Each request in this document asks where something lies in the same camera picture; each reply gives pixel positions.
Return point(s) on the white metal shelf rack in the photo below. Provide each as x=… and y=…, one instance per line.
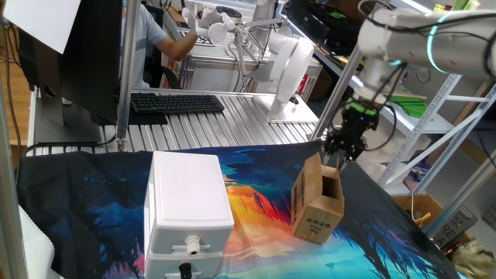
x=426, y=124

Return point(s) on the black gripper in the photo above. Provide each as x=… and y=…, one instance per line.
x=356, y=126

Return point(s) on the person's bare forearm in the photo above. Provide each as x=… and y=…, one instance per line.
x=176, y=48

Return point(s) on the dark lettered plate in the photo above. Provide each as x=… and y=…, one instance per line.
x=455, y=228

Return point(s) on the person in light blue shirt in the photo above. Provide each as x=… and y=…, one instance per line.
x=149, y=38

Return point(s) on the green plastic bag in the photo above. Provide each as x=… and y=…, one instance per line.
x=410, y=106

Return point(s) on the black flat desk mat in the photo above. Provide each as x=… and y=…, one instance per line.
x=151, y=118

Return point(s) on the tan crumpled bag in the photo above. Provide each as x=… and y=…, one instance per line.
x=474, y=259

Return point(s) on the silver aluminium case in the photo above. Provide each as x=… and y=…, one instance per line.
x=209, y=77

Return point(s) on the colourful landscape print cloth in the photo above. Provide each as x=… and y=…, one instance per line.
x=97, y=201

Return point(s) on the open brown floor carton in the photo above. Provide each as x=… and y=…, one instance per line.
x=422, y=203

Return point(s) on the round black speaker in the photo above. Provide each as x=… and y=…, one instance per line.
x=230, y=11

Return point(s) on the green bottle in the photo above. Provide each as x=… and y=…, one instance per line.
x=459, y=4

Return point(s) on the white haptic control device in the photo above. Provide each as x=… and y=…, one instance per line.
x=288, y=66

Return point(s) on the black computer monitor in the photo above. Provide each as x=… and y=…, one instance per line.
x=89, y=58

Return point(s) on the small brown cardboard box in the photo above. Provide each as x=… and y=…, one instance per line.
x=315, y=217

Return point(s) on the white paper sheet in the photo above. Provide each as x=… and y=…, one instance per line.
x=42, y=23

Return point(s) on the aluminium frame post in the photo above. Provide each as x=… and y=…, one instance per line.
x=128, y=77
x=9, y=213

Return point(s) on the pale yellow bottle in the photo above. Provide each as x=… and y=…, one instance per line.
x=472, y=4

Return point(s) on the white plastic enclosure box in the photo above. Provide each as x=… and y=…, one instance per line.
x=190, y=193

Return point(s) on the white robot column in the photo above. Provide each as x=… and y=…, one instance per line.
x=263, y=13

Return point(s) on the black keyboard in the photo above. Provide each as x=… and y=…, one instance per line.
x=174, y=104

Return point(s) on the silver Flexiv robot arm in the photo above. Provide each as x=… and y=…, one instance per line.
x=445, y=42

